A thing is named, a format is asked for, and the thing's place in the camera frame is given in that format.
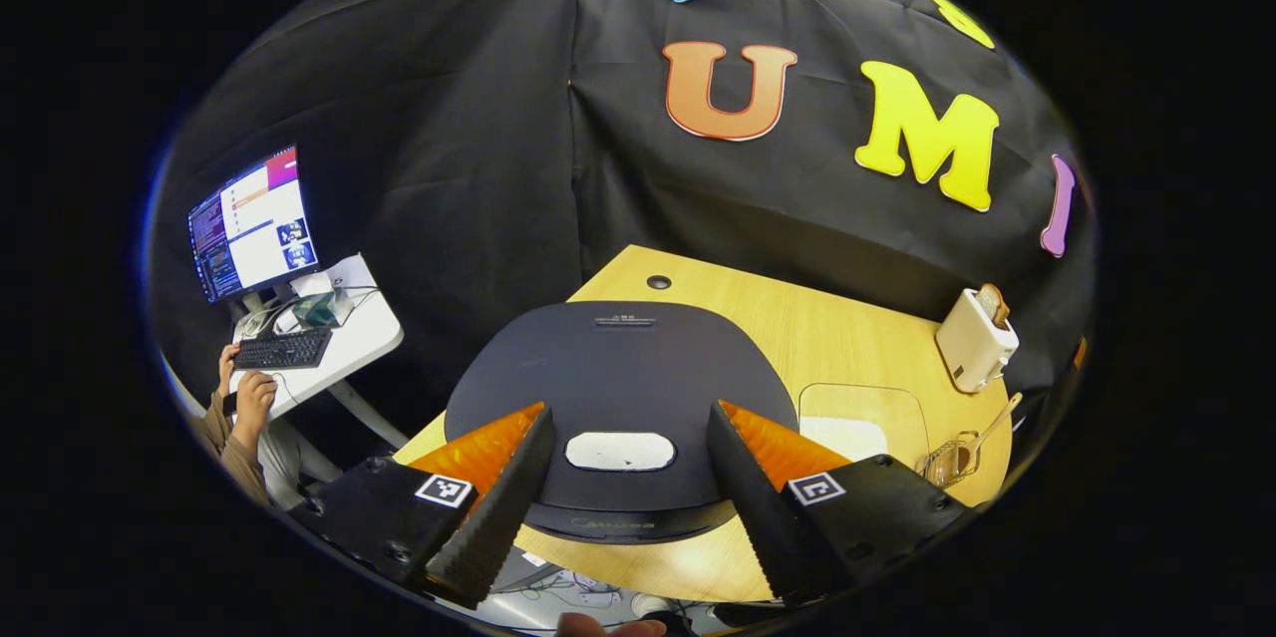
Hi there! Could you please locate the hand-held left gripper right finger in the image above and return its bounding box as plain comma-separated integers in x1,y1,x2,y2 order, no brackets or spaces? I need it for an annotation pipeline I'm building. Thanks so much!
705,399,978,609

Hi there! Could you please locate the green box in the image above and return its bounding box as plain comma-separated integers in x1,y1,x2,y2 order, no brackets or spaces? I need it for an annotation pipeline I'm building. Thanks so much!
293,292,341,328

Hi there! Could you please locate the black keyboard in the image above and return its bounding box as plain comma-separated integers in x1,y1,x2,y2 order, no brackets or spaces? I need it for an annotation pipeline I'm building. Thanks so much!
231,327,334,372

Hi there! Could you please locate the black backdrop cloth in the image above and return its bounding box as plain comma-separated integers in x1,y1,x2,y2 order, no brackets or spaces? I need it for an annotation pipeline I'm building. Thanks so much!
148,0,1100,391

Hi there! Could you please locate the clear container of rice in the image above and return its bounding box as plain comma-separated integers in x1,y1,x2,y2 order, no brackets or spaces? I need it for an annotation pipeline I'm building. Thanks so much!
797,382,934,467

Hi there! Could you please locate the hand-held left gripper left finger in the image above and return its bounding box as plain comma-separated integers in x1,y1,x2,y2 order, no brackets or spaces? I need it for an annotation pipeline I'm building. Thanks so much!
289,402,557,609

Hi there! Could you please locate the computer monitor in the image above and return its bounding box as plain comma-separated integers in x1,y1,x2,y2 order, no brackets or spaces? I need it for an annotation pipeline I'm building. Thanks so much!
185,144,321,305

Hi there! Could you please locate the white toaster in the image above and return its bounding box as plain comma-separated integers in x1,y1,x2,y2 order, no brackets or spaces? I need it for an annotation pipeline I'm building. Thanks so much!
933,290,1022,396

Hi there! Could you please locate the black rice cooker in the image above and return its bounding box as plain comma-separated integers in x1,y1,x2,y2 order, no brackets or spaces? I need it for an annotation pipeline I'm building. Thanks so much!
443,300,799,546

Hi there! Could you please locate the white side table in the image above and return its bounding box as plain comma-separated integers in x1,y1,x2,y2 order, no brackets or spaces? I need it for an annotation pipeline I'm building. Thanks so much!
228,252,411,451

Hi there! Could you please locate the wooden spoon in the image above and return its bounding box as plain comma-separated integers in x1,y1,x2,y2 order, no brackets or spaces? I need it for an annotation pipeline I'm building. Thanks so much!
951,391,1026,475

